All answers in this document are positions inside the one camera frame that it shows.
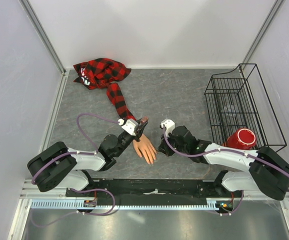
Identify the red black plaid shirt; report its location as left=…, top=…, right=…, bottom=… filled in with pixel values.
left=73, top=58, right=136, bottom=120

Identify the mannequin hand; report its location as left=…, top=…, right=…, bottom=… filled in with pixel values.
left=132, top=134, right=157, bottom=165

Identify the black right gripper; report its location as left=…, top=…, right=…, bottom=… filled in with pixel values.
left=158, top=130, right=189, bottom=157

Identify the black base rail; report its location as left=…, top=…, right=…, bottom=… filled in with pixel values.
left=65, top=177, right=245, bottom=206

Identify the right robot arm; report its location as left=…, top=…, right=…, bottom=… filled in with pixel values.
left=159, top=122, right=289, bottom=201

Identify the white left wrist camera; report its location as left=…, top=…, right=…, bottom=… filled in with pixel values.
left=118, top=118, right=139, bottom=136

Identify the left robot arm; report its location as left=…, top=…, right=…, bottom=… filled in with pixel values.
left=27, top=116, right=148, bottom=197

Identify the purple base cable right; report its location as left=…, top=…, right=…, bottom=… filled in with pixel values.
left=204, top=191, right=245, bottom=217

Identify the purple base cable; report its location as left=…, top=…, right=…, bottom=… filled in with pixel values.
left=29, top=188, right=117, bottom=228
left=204, top=191, right=245, bottom=217

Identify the toothed cable duct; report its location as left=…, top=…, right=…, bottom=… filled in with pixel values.
left=30, top=199, right=219, bottom=211

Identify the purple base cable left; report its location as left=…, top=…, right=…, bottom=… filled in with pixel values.
left=29, top=188, right=117, bottom=228

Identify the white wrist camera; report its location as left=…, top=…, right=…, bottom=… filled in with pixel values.
left=159, top=118, right=175, bottom=138
left=118, top=118, right=139, bottom=136

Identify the clear glass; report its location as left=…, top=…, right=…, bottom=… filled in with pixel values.
left=223, top=104, right=237, bottom=117

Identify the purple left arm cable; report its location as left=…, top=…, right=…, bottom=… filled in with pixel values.
left=31, top=113, right=120, bottom=186

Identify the red nail polish bottle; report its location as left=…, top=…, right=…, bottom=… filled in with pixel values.
left=140, top=116, right=149, bottom=125

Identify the red cup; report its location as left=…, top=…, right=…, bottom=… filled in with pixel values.
left=225, top=128, right=257, bottom=150

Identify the black wire rack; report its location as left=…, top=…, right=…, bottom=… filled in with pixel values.
left=204, top=63, right=287, bottom=152

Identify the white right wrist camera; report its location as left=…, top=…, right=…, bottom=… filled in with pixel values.
left=159, top=118, right=175, bottom=138

